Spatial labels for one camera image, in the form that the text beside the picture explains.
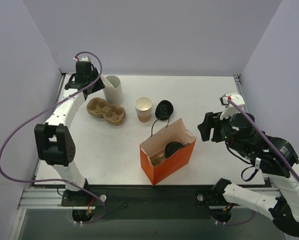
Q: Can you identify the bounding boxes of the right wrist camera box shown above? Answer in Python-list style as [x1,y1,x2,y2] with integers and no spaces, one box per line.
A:
[218,91,246,120]

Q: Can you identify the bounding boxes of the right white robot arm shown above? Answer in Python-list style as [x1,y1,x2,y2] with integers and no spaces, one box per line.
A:
[197,112,299,238]

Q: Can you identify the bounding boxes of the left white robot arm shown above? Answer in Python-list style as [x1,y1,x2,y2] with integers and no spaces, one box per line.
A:
[34,57,105,206]

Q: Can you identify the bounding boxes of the stack of brown paper cups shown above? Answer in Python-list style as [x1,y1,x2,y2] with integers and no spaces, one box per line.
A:
[135,96,153,123]

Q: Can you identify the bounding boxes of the stack of black cup lids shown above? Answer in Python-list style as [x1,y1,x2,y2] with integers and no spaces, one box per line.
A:
[155,100,174,120]

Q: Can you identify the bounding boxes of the orange paper takeout bag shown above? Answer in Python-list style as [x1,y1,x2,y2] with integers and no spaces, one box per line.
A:
[139,118,197,186]

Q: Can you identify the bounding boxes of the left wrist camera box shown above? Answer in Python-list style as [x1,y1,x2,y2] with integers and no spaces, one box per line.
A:
[73,56,91,62]

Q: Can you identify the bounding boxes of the white wrapped stirrers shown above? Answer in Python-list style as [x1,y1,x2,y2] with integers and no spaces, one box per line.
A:
[100,75,115,90]

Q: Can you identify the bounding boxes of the white cylindrical holder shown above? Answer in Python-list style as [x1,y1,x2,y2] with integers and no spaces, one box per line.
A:
[103,75,124,105]

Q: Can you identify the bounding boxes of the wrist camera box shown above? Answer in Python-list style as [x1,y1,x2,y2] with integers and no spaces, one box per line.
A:
[218,91,246,120]
[73,56,91,62]

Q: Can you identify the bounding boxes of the black plastic cup lid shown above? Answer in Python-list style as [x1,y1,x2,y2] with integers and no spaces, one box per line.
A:
[164,141,183,159]

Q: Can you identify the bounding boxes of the brown pulp cup carrier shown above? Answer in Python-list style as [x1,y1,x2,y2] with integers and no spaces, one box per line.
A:
[150,153,167,168]
[86,97,126,126]

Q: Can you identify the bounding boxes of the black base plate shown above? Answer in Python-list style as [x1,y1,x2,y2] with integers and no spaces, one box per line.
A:
[61,185,228,223]

